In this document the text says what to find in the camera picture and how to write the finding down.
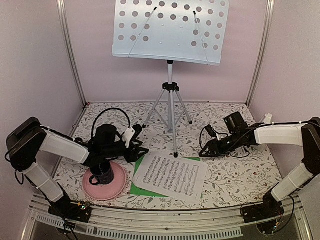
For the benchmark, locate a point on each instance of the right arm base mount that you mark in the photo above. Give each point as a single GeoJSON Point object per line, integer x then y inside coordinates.
{"type": "Point", "coordinates": [269, 208]}

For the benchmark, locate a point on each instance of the left aluminium post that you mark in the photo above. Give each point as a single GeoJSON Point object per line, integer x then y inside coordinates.
{"type": "Point", "coordinates": [62, 13]}

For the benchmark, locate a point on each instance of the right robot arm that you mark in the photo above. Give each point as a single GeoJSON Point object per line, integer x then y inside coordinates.
{"type": "Point", "coordinates": [305, 134]}

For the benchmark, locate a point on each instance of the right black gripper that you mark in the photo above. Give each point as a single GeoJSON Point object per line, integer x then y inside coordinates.
{"type": "Point", "coordinates": [212, 146]}

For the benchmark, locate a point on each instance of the green sheet music page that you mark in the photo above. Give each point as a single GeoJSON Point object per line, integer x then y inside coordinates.
{"type": "Point", "coordinates": [134, 190]}

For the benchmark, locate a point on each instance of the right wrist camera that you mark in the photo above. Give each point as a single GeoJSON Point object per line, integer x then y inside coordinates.
{"type": "Point", "coordinates": [214, 134]}

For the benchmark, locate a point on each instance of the dark blue mug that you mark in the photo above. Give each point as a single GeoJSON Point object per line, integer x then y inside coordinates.
{"type": "Point", "coordinates": [102, 174]}

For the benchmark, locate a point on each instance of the white wedge block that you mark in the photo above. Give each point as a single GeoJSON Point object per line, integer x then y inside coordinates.
{"type": "Point", "coordinates": [266, 119]}

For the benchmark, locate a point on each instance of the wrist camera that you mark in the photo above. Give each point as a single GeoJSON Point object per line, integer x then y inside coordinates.
{"type": "Point", "coordinates": [131, 133]}
{"type": "Point", "coordinates": [214, 134]}

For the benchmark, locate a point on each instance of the light blue music stand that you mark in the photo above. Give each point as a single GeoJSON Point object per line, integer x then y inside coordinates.
{"type": "Point", "coordinates": [190, 31]}

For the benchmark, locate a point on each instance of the pink plate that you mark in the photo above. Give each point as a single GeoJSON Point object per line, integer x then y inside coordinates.
{"type": "Point", "coordinates": [104, 192]}

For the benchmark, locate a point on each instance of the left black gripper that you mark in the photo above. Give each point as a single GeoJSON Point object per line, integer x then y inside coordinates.
{"type": "Point", "coordinates": [133, 155]}

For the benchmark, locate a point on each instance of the aluminium front rail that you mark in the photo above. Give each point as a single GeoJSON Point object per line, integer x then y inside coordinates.
{"type": "Point", "coordinates": [132, 224]}

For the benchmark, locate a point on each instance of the white sheet music page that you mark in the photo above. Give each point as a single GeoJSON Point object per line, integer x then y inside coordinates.
{"type": "Point", "coordinates": [179, 178]}

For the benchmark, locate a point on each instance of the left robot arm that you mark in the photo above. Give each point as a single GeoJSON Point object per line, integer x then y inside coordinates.
{"type": "Point", "coordinates": [30, 138]}

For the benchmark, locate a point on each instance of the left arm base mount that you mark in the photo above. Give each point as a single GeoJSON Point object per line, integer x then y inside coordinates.
{"type": "Point", "coordinates": [68, 210]}

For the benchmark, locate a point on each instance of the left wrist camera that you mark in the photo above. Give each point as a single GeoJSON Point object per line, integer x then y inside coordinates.
{"type": "Point", "coordinates": [131, 133]}

